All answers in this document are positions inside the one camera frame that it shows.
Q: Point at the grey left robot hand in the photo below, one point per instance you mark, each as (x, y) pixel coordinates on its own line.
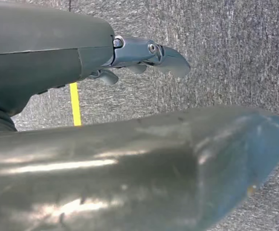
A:
(45, 32)

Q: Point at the yellow tape square outline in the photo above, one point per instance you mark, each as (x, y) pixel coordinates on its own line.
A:
(75, 105)

